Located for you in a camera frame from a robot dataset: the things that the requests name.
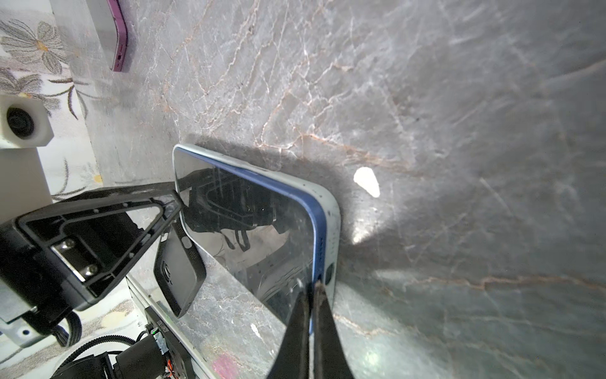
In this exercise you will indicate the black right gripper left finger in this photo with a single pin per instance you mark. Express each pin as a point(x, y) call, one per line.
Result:
point(292, 360)

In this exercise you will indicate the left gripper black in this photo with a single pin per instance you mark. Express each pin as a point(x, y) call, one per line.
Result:
point(64, 256)

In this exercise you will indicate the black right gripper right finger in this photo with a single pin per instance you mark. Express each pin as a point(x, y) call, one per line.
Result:
point(329, 359)

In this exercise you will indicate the black phone case front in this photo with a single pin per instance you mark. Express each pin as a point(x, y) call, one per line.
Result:
point(179, 269)

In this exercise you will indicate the black phone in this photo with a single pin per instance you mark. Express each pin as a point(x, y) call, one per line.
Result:
point(246, 232)

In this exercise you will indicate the small dark phone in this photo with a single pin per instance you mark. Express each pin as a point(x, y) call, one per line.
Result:
point(111, 29)

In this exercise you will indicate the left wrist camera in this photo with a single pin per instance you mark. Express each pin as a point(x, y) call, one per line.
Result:
point(24, 123)

